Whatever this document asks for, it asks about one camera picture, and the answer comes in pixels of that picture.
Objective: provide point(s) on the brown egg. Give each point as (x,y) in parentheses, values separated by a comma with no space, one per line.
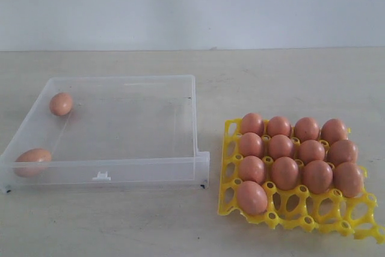
(342,151)
(285,173)
(306,128)
(279,125)
(251,198)
(252,122)
(334,130)
(251,144)
(317,176)
(252,168)
(349,179)
(61,104)
(280,146)
(311,150)

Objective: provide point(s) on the clear plastic tray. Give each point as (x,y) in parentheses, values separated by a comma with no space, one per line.
(122,132)

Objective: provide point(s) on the yellow plastic egg rack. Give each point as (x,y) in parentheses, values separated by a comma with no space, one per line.
(327,212)

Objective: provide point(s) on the brown egg front left corner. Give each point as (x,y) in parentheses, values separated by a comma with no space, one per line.
(34,161)

